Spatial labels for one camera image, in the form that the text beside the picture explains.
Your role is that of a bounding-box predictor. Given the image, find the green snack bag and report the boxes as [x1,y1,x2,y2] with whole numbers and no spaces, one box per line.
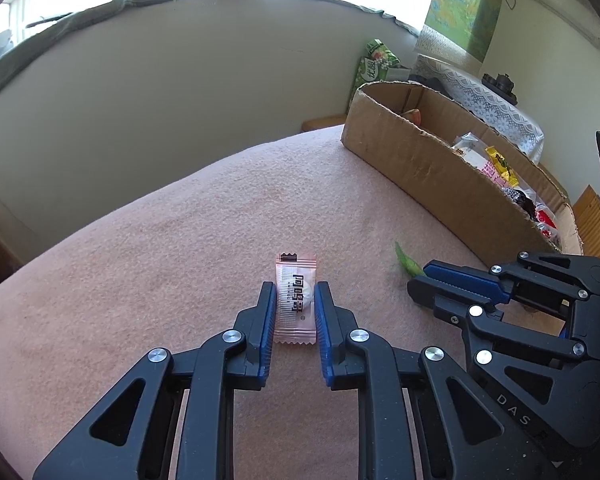
[351,39,401,94]

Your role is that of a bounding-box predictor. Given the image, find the pink white candy packet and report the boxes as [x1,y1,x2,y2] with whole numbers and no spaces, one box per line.
[274,252,316,344]

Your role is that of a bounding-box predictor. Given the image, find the pink table cloth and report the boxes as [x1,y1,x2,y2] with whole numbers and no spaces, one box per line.
[0,123,571,480]

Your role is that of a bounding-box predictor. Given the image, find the cardboard box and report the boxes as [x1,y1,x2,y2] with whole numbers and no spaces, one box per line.
[341,81,583,266]

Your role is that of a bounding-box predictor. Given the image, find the small green candy packet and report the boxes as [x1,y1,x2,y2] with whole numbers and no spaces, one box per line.
[394,242,425,278]

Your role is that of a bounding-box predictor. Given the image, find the black object on cabinet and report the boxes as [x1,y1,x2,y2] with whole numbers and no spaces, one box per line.
[481,74,518,106]

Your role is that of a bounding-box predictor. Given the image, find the yellow green wall painting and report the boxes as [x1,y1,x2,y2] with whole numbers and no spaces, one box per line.
[425,0,502,62]

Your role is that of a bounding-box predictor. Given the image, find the snacks inside box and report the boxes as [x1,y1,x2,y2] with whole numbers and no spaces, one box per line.
[402,108,564,248]

